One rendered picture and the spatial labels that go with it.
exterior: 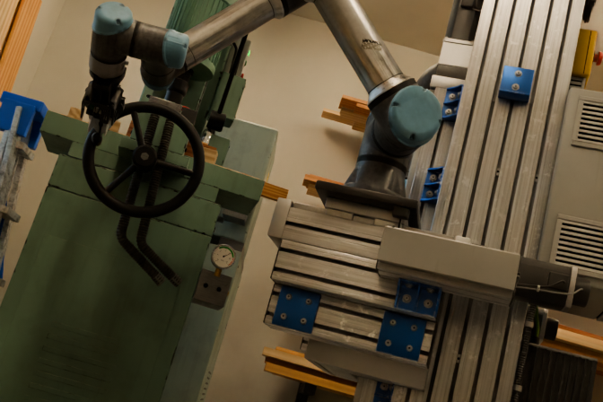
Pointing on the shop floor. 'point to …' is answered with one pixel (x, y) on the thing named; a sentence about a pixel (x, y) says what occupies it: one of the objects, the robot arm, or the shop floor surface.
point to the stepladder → (15, 156)
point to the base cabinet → (93, 307)
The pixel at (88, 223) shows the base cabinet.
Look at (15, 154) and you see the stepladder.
